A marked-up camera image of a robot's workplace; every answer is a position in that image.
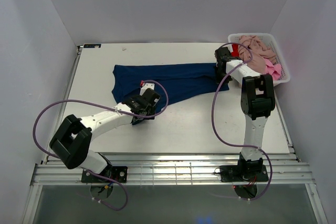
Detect blue white label sticker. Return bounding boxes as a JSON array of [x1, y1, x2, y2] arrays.
[[83, 44, 101, 48]]

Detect white perforated plastic basket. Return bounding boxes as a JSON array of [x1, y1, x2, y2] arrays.
[[228, 33, 290, 86]]

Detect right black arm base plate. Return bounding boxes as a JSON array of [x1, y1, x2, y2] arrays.
[[219, 165, 269, 182]]

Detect red t shirt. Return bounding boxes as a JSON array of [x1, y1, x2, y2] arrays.
[[231, 44, 239, 57]]

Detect bright pink t shirt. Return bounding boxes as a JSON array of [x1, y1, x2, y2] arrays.
[[264, 59, 282, 81]]

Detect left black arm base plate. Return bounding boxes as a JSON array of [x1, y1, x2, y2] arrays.
[[81, 166, 128, 183]]

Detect aluminium frame rails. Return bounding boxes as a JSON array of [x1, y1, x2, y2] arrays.
[[31, 153, 315, 186]]

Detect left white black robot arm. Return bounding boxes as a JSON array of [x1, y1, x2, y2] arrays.
[[49, 88, 161, 182]]

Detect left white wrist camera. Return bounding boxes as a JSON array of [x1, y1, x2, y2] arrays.
[[140, 81, 155, 95]]

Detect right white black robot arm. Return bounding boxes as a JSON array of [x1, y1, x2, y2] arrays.
[[215, 46, 275, 182]]

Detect dark blue t shirt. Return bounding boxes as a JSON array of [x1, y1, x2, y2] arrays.
[[112, 63, 218, 113]]

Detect beige pink t shirt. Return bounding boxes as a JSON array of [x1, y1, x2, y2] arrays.
[[238, 35, 276, 74]]

